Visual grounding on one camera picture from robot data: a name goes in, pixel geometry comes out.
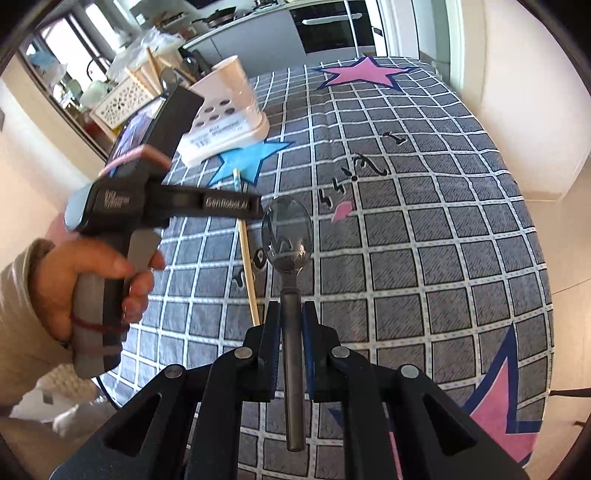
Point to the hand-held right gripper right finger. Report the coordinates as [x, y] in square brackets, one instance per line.
[311, 341]

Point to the plain bamboo chopstick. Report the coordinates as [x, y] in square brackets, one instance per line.
[153, 67]
[138, 81]

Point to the person's left forearm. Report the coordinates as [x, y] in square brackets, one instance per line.
[21, 332]

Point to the beige perforated utensil holder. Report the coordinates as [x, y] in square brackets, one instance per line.
[226, 115]

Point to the white patterned box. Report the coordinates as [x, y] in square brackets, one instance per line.
[115, 109]

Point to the grey kitchen counter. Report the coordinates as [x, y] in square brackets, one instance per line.
[258, 46]

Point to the black frying pan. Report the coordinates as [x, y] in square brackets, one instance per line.
[217, 17]

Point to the person's left hand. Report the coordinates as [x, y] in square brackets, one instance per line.
[60, 286]

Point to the grey grid star blanket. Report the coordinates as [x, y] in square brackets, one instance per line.
[415, 230]

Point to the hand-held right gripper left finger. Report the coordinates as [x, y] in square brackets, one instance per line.
[273, 341]

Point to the white plastic bags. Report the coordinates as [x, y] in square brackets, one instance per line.
[138, 46]

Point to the pale green kettle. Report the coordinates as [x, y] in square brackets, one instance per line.
[94, 91]

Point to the black built-in oven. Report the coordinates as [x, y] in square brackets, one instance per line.
[332, 23]

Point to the white crumpled cloth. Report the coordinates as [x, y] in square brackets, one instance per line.
[74, 406]

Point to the bamboo chopstick blue pattern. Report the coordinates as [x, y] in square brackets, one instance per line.
[247, 267]

